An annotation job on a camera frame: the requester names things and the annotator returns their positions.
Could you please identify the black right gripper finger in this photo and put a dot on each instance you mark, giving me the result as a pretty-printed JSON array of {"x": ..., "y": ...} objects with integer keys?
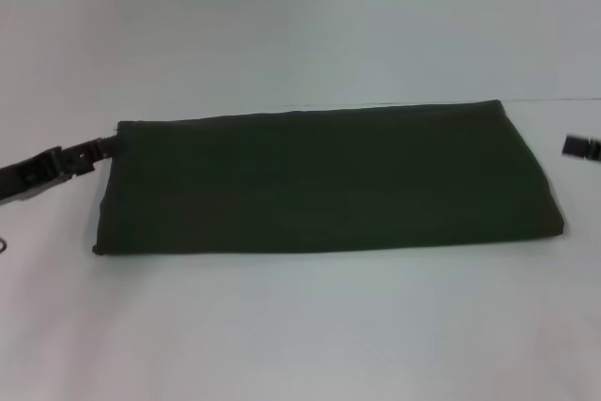
[{"x": 582, "y": 147}]

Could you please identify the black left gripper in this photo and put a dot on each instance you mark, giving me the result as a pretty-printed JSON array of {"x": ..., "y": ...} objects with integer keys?
[{"x": 28, "y": 178}]

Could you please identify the dark green shirt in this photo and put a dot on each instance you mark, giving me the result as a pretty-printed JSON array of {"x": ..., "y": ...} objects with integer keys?
[{"x": 328, "y": 175}]

